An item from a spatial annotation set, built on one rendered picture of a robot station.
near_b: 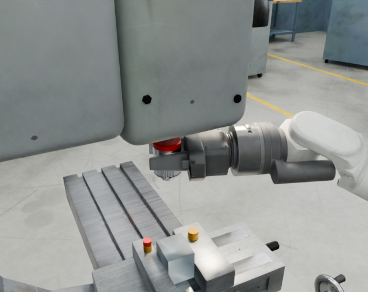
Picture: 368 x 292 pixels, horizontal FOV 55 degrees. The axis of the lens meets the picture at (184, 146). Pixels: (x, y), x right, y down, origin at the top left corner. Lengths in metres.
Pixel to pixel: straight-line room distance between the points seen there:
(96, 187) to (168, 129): 0.68
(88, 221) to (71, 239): 1.42
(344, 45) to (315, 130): 6.08
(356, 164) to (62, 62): 0.44
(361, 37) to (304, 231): 4.56
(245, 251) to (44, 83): 0.54
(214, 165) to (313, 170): 0.16
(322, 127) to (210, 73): 0.22
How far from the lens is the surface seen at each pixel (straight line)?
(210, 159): 0.55
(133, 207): 1.00
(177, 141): 0.57
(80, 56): 0.37
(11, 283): 0.85
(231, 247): 0.77
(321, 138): 0.58
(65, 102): 0.37
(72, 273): 2.18
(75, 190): 1.10
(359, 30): 6.56
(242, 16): 0.46
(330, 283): 1.21
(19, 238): 2.51
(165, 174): 0.58
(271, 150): 0.57
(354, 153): 0.59
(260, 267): 0.74
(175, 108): 0.44
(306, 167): 0.59
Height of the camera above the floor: 1.52
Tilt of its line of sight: 27 degrees down
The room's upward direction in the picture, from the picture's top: straight up
